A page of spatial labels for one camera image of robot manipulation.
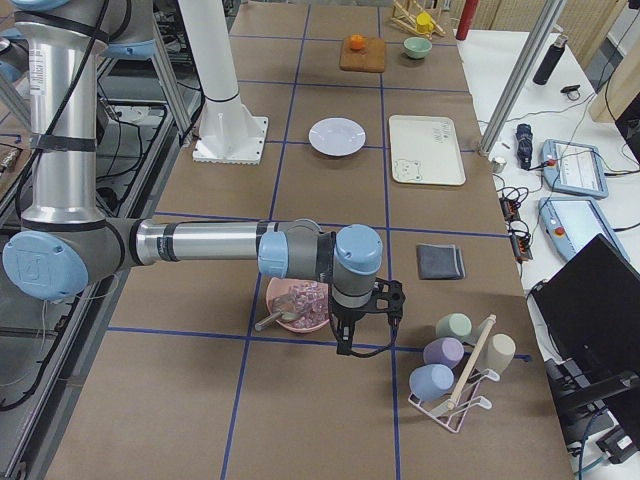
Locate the folded navy umbrella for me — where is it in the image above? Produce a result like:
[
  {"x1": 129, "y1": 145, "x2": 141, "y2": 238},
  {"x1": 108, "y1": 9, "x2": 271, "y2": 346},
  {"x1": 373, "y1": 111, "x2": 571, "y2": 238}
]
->
[{"x1": 515, "y1": 123, "x2": 533, "y2": 170}]

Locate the white round plate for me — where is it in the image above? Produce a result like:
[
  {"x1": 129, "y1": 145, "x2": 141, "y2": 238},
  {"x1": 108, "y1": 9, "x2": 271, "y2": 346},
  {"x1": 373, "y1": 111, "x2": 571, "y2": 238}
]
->
[{"x1": 308, "y1": 117, "x2": 366, "y2": 157}]

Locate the purple cup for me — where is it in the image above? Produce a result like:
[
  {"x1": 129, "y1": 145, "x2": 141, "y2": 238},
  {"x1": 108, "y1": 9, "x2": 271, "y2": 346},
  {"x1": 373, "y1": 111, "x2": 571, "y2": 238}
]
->
[{"x1": 422, "y1": 337, "x2": 464, "y2": 369}]

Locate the cream bear serving tray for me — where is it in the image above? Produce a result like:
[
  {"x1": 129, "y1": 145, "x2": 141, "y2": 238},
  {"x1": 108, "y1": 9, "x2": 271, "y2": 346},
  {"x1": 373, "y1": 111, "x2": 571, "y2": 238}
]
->
[{"x1": 389, "y1": 115, "x2": 466, "y2": 186}]

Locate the teach pendant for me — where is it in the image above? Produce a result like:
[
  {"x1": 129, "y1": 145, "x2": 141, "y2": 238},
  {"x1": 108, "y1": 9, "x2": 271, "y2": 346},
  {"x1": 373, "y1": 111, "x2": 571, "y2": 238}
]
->
[
  {"x1": 538, "y1": 196, "x2": 629, "y2": 261},
  {"x1": 541, "y1": 139, "x2": 609, "y2": 199}
]

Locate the wooden mug rack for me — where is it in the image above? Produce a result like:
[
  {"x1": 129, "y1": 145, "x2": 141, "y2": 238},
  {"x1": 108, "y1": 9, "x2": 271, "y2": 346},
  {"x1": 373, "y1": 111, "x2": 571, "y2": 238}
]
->
[{"x1": 390, "y1": 0, "x2": 446, "y2": 39}]

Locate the metal scoop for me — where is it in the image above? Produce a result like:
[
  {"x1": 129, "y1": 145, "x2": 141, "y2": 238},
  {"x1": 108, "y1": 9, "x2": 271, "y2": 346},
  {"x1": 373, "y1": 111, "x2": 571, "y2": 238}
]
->
[{"x1": 254, "y1": 294, "x2": 301, "y2": 332}]

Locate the pink bowl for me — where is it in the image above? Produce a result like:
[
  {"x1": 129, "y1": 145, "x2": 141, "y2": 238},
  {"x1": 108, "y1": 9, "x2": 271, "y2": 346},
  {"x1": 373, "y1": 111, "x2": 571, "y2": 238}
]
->
[{"x1": 266, "y1": 278, "x2": 329, "y2": 333}]

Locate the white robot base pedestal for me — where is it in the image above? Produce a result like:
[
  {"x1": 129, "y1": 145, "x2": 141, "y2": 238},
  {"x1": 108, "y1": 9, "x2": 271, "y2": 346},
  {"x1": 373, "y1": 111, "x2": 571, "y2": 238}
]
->
[{"x1": 179, "y1": 0, "x2": 269, "y2": 165}]

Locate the green ceramic bowl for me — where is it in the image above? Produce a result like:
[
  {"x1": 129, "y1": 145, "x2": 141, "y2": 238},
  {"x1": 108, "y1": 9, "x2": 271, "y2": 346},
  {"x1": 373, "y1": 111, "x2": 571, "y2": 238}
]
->
[{"x1": 403, "y1": 37, "x2": 433, "y2": 60}]

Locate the yellow mug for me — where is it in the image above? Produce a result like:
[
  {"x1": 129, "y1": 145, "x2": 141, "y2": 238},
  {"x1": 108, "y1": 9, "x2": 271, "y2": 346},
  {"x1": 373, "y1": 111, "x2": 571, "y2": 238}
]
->
[{"x1": 415, "y1": 12, "x2": 436, "y2": 35}]

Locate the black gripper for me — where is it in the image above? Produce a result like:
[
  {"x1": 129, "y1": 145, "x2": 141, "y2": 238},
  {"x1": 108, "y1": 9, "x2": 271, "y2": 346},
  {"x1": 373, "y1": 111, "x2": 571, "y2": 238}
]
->
[{"x1": 330, "y1": 278, "x2": 404, "y2": 356}]

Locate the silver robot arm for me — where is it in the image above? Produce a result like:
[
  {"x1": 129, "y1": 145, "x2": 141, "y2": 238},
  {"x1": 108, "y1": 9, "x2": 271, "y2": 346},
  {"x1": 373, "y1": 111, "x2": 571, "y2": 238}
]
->
[{"x1": 2, "y1": 1, "x2": 405, "y2": 355}]

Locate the orange fruit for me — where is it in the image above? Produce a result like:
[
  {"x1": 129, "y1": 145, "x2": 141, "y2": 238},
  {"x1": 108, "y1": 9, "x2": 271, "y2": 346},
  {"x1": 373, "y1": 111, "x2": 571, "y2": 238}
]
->
[{"x1": 348, "y1": 34, "x2": 366, "y2": 51}]

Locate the red cylinder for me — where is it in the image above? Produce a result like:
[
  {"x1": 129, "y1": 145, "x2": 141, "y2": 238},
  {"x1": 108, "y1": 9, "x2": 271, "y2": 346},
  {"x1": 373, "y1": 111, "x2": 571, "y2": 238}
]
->
[{"x1": 455, "y1": 0, "x2": 479, "y2": 41}]

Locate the beige cup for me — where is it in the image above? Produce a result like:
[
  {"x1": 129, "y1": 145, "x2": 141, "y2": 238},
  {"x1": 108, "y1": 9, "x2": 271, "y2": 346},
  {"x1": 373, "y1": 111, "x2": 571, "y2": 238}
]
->
[{"x1": 486, "y1": 333, "x2": 516, "y2": 374}]

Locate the green cup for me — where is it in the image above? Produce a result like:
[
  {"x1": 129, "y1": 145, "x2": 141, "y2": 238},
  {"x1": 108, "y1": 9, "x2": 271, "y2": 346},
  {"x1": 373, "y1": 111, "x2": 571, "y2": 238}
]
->
[{"x1": 435, "y1": 313, "x2": 473, "y2": 341}]

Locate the blue cup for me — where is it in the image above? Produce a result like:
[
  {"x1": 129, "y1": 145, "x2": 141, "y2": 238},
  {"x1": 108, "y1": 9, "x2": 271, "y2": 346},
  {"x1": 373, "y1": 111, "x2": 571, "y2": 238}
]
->
[{"x1": 409, "y1": 364, "x2": 454, "y2": 401}]

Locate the near teach pendant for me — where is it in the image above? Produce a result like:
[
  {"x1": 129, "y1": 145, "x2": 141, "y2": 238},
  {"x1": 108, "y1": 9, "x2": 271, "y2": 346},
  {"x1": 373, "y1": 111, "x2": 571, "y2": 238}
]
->
[{"x1": 538, "y1": 196, "x2": 629, "y2": 261}]

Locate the white wire cup rack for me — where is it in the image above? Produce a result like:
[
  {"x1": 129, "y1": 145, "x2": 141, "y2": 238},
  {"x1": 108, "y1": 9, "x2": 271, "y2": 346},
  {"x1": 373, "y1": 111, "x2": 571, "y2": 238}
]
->
[{"x1": 408, "y1": 314, "x2": 500, "y2": 433}]

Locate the far teach pendant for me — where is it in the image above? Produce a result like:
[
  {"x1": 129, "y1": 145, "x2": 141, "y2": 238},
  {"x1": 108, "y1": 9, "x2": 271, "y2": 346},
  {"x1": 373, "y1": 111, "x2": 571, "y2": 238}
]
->
[{"x1": 541, "y1": 139, "x2": 609, "y2": 199}]

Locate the black laptop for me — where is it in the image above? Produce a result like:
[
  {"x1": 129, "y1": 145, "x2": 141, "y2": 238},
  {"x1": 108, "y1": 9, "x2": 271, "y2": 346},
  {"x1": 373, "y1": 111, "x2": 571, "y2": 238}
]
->
[{"x1": 532, "y1": 234, "x2": 639, "y2": 443}]

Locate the aluminium frame post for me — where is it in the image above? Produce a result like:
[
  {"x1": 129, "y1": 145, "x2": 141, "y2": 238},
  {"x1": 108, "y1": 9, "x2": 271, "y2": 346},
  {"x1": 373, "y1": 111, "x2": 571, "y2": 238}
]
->
[{"x1": 478, "y1": 0, "x2": 567, "y2": 157}]

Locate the brown wooden tray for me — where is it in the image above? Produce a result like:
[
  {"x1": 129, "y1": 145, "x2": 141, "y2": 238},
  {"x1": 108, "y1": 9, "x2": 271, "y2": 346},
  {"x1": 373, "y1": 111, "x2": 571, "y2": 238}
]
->
[{"x1": 339, "y1": 37, "x2": 386, "y2": 73}]

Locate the grey folded cloth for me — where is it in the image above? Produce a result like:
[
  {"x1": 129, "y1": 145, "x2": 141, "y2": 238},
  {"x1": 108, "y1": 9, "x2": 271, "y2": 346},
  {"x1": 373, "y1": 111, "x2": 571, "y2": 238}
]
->
[{"x1": 416, "y1": 244, "x2": 466, "y2": 280}]

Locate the black water bottle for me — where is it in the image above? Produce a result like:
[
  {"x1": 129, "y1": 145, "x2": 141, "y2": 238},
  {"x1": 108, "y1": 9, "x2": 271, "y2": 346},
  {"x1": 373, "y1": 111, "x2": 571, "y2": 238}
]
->
[{"x1": 532, "y1": 34, "x2": 568, "y2": 86}]

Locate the small metal cup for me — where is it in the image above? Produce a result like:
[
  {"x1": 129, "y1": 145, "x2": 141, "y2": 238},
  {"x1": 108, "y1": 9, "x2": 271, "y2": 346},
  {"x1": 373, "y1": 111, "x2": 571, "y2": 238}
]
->
[{"x1": 491, "y1": 156, "x2": 507, "y2": 174}]

